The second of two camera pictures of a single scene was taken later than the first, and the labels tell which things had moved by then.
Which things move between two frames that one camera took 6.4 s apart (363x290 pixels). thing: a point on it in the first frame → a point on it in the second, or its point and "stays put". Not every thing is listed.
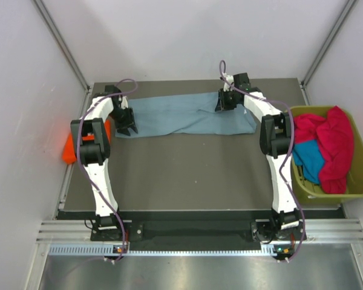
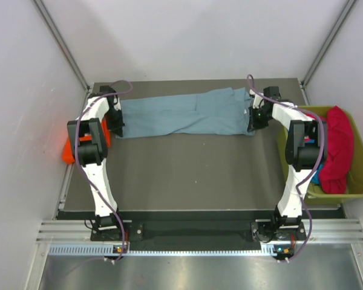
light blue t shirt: [187, 115] stays put
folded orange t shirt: [69, 154] stays put
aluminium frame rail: [317, 231] stays put
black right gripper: [221, 104] → [253, 124]
